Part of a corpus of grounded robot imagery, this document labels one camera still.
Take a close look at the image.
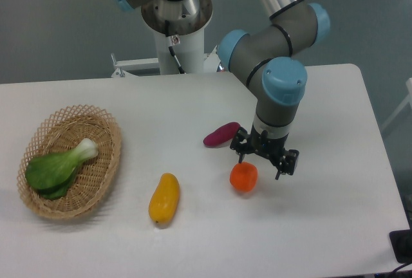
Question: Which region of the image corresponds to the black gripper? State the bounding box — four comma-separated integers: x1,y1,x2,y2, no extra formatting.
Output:
230,127,299,180

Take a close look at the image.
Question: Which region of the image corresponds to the orange fruit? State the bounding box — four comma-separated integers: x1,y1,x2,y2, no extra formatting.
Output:
229,162,258,192

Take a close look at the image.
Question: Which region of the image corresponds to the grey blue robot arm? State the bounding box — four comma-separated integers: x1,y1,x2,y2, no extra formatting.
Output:
115,0,330,175

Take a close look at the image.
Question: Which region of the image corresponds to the purple sweet potato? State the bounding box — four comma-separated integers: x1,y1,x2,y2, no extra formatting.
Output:
203,122,240,147

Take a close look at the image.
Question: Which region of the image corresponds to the yellow mango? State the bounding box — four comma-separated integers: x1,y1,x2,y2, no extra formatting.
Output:
148,173,180,226

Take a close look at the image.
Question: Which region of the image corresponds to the black device at edge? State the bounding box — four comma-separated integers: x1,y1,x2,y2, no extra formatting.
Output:
389,229,411,263

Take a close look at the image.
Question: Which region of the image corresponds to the woven wicker basket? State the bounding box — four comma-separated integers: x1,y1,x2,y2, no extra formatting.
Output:
17,105,122,219

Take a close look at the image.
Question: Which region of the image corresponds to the green bok choy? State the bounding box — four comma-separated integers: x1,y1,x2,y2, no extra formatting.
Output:
24,138,98,200

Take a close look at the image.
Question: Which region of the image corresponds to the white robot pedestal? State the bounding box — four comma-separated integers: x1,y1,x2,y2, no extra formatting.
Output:
110,0,226,78

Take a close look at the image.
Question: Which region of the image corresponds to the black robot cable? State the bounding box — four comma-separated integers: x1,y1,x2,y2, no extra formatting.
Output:
164,19,187,75

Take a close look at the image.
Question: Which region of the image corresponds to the white frame at right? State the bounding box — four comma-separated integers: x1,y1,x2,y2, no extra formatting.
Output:
380,78,411,138

